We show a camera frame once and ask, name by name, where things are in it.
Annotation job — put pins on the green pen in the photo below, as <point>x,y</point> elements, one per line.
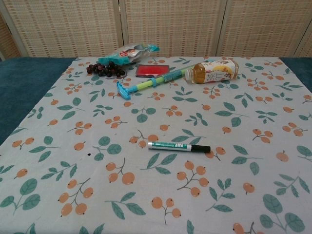
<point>168,145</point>

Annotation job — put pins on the black marker cap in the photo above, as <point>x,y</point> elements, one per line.
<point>201,148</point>

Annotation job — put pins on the floral leaf and berry tablecloth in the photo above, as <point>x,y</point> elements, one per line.
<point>156,109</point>

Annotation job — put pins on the blue green telescopic stick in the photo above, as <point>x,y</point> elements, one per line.
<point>158,80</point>

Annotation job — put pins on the red ink pad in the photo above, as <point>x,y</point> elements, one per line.
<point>151,70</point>

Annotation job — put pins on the teal and silver snack bag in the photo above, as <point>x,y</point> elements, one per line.
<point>124,54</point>

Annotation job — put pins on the dark red grape bunch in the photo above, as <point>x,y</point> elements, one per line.
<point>104,69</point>

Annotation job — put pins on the amber tea bottle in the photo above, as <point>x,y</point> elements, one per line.
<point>214,72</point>

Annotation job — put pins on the woven bamboo screen panel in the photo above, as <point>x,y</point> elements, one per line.
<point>306,46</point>
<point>265,26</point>
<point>8,39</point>
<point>173,26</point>
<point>65,26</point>

